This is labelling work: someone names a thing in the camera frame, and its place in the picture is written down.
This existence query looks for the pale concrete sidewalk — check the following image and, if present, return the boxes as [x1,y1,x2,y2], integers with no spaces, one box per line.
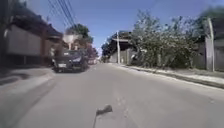
[109,62,224,90]

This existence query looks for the grey asphalt road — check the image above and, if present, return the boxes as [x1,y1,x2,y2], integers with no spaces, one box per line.
[0,62,224,128]

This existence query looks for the dark car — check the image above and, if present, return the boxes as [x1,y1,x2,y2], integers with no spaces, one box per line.
[51,49,90,73]

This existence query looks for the pale utility pole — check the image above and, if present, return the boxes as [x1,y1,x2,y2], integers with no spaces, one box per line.
[112,31,122,65]

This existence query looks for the building with white wall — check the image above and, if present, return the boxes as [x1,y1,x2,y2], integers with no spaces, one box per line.
[0,6,64,68]

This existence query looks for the grey pole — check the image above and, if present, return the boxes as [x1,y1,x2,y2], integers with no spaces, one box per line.
[205,17,216,73]

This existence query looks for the grey concrete wall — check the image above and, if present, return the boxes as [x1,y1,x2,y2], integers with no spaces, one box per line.
[193,37,224,72]

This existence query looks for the overhead wires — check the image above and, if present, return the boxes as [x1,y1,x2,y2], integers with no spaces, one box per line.
[46,0,78,28]

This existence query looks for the bushy trees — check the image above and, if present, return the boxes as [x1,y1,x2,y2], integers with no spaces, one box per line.
[130,9,203,70]

